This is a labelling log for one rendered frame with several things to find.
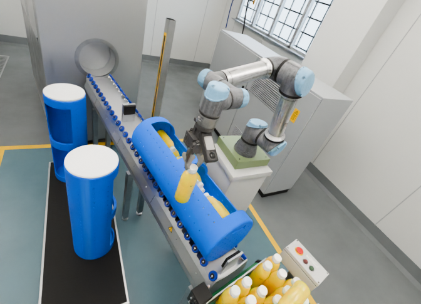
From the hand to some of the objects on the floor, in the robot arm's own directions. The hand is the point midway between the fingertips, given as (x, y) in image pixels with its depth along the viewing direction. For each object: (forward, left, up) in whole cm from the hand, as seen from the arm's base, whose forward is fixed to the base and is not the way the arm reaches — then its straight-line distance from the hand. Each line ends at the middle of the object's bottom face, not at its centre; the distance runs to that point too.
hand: (192, 168), depth 92 cm
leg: (+4, -176, -141) cm, 226 cm away
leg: (-5, -78, -141) cm, 162 cm away
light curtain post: (-41, -126, -140) cm, 193 cm away
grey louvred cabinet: (-202, -157, -137) cm, 290 cm away
